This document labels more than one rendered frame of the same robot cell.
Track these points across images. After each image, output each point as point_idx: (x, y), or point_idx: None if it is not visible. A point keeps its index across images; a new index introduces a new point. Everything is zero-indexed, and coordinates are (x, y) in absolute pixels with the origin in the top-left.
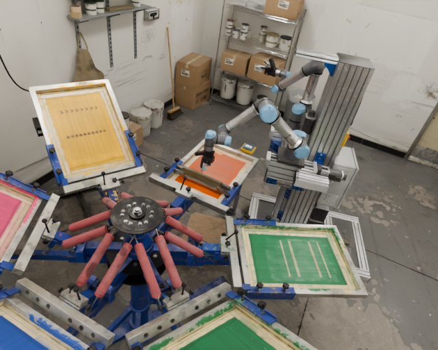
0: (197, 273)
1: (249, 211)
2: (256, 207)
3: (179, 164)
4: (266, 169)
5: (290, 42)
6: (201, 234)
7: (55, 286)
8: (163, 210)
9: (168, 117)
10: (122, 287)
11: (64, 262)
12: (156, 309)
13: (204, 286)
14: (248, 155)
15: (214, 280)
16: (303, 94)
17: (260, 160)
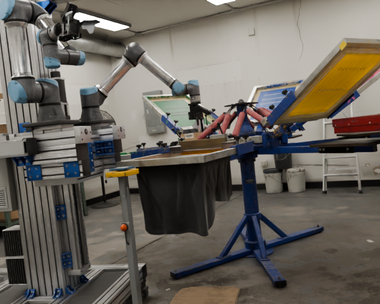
0: (206, 278)
1: (117, 291)
2: (99, 298)
3: (233, 141)
4: (116, 151)
5: None
6: (205, 303)
7: (358, 253)
8: (225, 105)
9: None
10: (289, 261)
11: (373, 262)
12: (244, 251)
13: (198, 265)
14: (131, 160)
15: (185, 269)
16: (28, 66)
17: None
